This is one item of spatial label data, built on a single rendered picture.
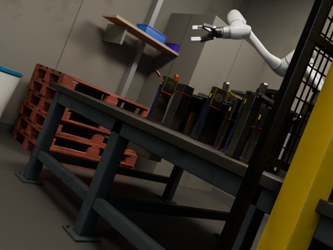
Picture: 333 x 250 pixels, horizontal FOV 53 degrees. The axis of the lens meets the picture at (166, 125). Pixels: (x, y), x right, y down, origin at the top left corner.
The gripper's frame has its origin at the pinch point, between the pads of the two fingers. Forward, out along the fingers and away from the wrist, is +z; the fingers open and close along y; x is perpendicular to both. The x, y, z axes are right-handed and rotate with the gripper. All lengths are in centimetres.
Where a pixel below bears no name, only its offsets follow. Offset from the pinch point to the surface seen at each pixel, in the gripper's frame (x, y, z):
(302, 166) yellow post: -123, -106, -17
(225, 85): -51, -19, -15
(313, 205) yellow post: -134, -105, -19
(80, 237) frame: -137, -20, 69
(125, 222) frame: -132, -41, 43
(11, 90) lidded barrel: -8, 64, 157
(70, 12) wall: 107, 105, 123
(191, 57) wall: 78, 161, -15
